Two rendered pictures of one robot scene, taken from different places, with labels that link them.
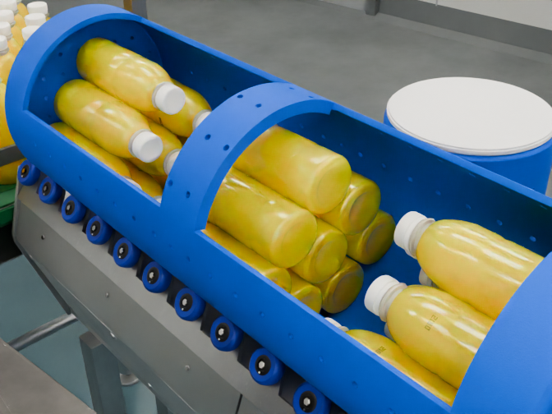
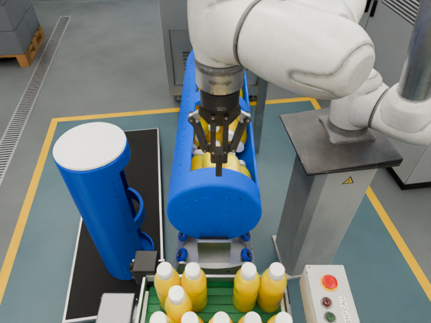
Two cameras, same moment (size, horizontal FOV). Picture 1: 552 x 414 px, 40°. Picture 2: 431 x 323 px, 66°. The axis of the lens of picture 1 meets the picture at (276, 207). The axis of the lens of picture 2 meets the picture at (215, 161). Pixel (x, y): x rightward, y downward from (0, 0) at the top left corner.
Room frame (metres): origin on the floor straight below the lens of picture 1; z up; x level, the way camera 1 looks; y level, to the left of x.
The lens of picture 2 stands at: (1.55, 0.68, 1.90)
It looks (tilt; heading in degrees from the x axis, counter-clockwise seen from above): 45 degrees down; 221
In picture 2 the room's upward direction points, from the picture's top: straight up
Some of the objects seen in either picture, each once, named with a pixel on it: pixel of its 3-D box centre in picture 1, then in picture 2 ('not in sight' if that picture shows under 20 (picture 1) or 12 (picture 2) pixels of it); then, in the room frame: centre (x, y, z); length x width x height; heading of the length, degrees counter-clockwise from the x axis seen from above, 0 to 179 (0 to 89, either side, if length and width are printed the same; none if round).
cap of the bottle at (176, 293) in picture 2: not in sight; (176, 294); (1.36, 0.38, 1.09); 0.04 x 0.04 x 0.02
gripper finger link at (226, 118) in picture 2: not in sight; (225, 131); (1.14, 0.34, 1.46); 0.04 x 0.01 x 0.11; 41
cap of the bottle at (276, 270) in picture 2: not in sight; (276, 270); (1.14, 0.53, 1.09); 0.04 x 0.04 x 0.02
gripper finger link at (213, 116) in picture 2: not in sight; (213, 131); (1.15, 0.32, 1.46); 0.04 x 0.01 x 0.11; 41
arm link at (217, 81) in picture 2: not in sight; (220, 71); (1.15, 0.33, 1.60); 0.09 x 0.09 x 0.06
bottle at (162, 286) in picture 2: not in sight; (168, 287); (1.33, 0.31, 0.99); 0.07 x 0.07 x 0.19
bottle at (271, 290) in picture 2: not in sight; (272, 287); (1.14, 0.53, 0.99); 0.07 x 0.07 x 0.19
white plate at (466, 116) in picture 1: (470, 112); (90, 144); (1.15, -0.33, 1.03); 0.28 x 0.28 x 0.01
